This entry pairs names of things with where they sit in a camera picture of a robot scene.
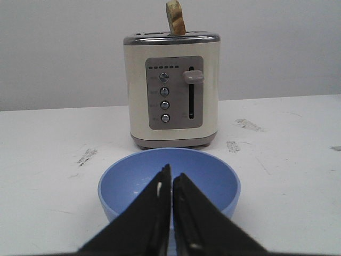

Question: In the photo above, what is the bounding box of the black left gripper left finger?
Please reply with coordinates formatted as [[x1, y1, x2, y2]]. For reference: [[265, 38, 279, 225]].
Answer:
[[77, 164, 171, 255]]

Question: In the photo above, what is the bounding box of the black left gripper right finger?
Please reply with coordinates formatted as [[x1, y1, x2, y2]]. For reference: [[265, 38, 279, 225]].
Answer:
[[173, 172, 270, 256]]

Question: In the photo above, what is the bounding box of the blue bowl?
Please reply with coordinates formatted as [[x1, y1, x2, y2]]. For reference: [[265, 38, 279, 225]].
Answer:
[[98, 148, 241, 221]]

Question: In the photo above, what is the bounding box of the cream two-slot toaster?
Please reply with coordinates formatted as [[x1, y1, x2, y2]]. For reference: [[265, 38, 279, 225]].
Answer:
[[123, 31, 221, 148]]

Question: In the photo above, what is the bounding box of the toast slice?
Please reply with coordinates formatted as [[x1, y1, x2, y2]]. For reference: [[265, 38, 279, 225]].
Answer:
[[166, 1, 186, 36]]

